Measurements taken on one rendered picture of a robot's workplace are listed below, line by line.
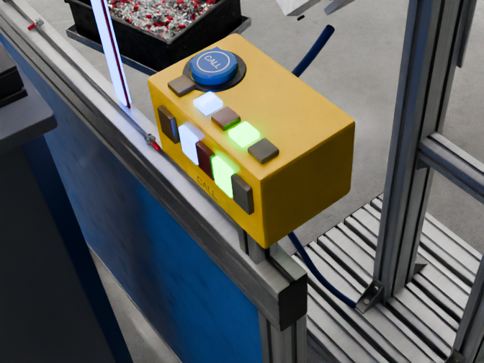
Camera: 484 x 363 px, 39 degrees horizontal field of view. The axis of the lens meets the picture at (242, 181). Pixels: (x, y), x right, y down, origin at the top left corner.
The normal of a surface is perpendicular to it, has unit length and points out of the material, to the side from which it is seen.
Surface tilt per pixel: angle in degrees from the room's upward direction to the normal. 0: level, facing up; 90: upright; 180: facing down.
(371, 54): 0
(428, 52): 90
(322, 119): 0
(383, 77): 0
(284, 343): 90
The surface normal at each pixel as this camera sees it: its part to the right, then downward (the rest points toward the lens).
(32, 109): -0.07, -0.67
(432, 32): 0.61, 0.56
